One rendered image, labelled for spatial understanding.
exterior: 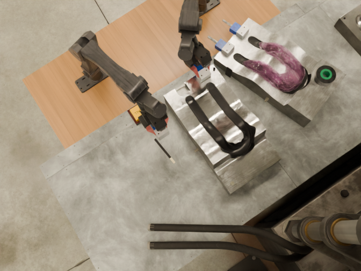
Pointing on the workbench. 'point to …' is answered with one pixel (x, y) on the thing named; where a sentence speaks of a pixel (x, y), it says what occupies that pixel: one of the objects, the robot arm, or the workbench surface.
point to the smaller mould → (351, 28)
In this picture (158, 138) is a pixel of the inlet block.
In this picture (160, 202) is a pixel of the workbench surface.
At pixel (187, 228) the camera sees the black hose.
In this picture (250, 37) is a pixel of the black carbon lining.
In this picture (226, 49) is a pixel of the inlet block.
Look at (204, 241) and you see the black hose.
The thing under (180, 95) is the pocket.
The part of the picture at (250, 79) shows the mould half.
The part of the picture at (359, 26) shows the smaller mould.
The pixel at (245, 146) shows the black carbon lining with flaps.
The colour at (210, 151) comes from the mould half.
